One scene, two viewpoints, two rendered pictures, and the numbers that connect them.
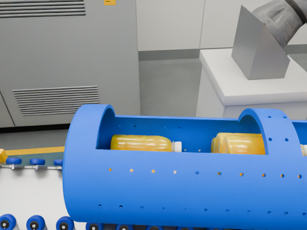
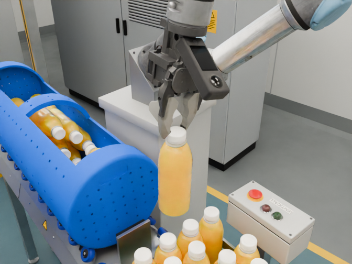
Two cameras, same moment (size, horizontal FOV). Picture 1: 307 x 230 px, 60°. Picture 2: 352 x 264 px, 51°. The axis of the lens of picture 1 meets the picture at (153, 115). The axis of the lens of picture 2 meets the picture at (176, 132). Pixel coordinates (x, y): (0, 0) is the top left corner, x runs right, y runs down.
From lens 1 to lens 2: 134 cm
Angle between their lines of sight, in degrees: 40
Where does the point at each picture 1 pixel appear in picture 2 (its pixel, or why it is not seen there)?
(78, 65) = not seen: hidden behind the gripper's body
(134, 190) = not seen: outside the picture
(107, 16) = (207, 42)
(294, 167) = (18, 118)
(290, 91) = (135, 114)
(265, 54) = (136, 79)
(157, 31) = (334, 88)
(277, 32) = (141, 62)
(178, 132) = (64, 109)
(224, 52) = not seen: hidden behind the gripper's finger
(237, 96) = (104, 101)
